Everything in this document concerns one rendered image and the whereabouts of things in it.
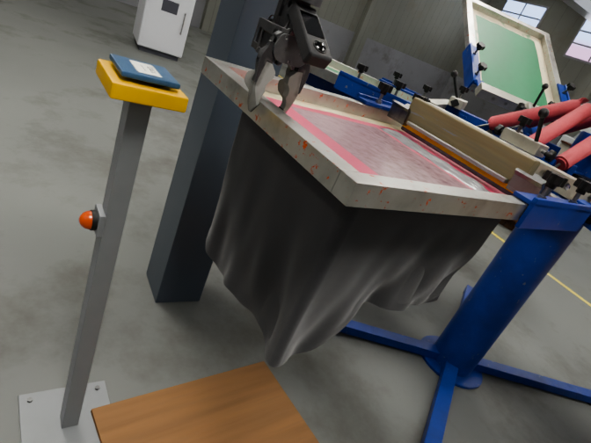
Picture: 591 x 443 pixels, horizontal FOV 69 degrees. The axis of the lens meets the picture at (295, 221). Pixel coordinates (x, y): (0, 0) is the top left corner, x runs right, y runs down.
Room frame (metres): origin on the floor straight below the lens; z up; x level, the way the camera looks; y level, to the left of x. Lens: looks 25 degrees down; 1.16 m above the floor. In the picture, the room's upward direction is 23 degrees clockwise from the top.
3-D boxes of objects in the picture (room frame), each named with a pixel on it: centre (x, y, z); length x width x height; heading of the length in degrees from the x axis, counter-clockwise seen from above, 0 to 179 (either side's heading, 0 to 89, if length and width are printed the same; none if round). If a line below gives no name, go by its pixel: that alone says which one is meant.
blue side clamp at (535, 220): (0.99, -0.52, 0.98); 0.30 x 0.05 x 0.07; 132
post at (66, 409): (0.75, 0.35, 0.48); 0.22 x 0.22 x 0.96; 42
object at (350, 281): (0.85, -0.25, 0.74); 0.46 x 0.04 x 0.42; 132
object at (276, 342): (0.84, 0.06, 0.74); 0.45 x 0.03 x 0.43; 42
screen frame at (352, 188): (1.04, -0.15, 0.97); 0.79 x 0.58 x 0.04; 132
